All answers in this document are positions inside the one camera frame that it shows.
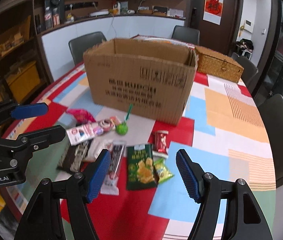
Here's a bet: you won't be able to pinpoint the dark patterned snack bar pack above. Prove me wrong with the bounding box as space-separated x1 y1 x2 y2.
57 139 93 174

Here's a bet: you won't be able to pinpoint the pink bear snack packet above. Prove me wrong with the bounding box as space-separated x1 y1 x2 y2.
66 116 122 146

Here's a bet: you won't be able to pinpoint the magenta snack bag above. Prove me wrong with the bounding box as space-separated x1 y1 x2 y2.
66 109 96 125

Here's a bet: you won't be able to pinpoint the slim dark candy bar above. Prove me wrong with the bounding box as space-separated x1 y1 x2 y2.
100 140 126 196

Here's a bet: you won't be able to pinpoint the dark green chips bag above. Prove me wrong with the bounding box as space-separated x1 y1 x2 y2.
126 144 157 190

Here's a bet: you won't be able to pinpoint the red small snack packet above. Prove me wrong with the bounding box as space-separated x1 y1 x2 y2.
154 130 169 155

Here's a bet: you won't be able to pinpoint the green lollipop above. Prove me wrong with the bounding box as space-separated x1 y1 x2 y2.
116 103 133 136

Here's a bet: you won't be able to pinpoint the glass display cabinet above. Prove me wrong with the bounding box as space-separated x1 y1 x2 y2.
0 0 51 103

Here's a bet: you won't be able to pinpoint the beige pastry packet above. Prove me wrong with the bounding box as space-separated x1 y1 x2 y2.
82 138 113 163

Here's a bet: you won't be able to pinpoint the white lower cabinets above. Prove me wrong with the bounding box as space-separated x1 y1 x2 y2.
41 15 186 82

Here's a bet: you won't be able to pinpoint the grey chair right near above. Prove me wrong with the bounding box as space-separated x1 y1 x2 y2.
257 94 283 187

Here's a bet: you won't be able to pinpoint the grey chair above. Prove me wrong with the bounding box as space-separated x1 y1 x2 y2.
257 94 283 187
68 31 107 65
231 53 259 87

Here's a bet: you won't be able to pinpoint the small lime green packet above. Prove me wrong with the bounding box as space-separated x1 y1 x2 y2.
154 158 174 184

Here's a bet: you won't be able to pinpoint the plastic water bottle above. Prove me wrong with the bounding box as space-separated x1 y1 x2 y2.
45 7 53 30

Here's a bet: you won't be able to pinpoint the grey chair left side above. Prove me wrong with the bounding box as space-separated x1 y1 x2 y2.
68 31 107 65

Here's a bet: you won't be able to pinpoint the red label drink bottle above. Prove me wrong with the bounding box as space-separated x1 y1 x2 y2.
53 8 60 27

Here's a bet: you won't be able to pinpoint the black coffee machine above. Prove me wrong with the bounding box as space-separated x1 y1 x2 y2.
44 0 66 26

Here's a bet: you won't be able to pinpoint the grey chair right far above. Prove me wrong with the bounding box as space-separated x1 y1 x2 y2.
231 53 259 87

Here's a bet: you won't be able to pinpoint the white flat appliance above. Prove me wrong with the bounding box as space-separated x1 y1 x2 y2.
90 9 110 17

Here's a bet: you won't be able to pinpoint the brown cardboard box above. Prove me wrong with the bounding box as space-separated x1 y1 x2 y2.
83 38 197 125

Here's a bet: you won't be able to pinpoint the woven wicker storage box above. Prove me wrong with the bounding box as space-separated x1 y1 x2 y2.
194 46 244 83

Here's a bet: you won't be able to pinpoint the white shoe rack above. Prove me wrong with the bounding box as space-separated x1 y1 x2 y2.
235 47 252 60

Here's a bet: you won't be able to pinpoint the white fruit basket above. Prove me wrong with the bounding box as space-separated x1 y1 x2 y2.
132 35 195 49

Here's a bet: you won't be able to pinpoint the dark wooden door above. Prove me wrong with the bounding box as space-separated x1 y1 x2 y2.
186 0 243 55

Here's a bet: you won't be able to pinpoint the grey chair far end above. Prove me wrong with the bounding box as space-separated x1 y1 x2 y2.
171 25 200 45

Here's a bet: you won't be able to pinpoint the red fu calendar poster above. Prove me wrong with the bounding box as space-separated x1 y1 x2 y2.
203 0 224 25

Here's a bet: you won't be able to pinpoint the wall intercom panel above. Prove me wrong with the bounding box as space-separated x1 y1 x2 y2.
243 20 254 33

